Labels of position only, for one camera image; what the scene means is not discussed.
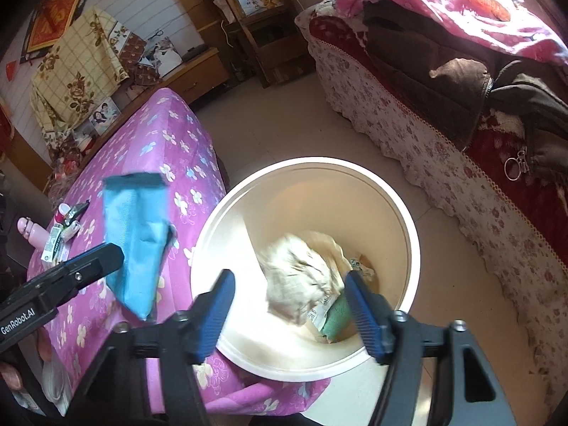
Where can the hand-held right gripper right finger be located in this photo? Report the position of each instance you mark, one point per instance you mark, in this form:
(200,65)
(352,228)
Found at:
(366,315)

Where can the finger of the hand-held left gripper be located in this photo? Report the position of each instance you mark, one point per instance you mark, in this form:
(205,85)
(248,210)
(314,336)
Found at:
(93,264)

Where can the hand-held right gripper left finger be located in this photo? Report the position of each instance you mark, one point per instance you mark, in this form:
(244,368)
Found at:
(217,315)

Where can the green wrapper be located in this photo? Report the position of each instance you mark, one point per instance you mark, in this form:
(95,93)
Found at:
(337,319)

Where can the white green medicine box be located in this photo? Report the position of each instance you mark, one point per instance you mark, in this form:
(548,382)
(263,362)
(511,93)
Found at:
(52,246)

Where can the blue wrapper packet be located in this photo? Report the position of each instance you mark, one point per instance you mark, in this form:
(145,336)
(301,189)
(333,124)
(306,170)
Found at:
(133,239)

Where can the white tissue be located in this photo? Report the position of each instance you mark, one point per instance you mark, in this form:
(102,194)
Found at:
(297,275)

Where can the white plastic bucket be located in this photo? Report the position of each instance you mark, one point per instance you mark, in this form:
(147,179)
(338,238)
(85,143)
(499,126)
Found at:
(248,213)

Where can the person's left hand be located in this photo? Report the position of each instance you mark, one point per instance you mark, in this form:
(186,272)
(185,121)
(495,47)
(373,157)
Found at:
(9,377)

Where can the white bottle with pink label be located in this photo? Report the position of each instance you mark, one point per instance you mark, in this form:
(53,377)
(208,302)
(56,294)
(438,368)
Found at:
(63,213)

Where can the clear plastic bag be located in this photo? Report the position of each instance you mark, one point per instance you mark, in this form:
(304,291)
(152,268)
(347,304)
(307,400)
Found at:
(62,173)

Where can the pink floral tablecloth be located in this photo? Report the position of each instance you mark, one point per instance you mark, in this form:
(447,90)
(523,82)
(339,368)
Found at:
(146,142)

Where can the small framed photo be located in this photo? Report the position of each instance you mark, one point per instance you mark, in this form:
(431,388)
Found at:
(105,115)

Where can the floral covered sofa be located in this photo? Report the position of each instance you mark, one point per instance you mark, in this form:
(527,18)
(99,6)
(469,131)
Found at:
(443,164)

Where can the beige floral cloth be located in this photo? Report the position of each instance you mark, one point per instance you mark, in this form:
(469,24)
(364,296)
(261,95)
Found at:
(75,66)

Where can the small red flag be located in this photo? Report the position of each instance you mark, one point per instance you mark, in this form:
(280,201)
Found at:
(11,71)

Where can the wooden cabinet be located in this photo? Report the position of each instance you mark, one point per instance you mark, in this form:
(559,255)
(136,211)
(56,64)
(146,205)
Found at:
(195,77)

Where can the large photo print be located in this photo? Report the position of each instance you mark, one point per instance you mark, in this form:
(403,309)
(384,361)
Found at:
(164,57)

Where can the brown jacket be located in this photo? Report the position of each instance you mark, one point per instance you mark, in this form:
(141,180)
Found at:
(421,75)

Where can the wooden chair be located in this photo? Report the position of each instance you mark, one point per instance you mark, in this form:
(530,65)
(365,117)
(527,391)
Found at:
(266,53)

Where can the pink blanket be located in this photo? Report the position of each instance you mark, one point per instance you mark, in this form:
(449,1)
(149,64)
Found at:
(443,9)

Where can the red diamond wall decoration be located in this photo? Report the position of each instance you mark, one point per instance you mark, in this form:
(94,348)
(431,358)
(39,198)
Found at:
(53,17)

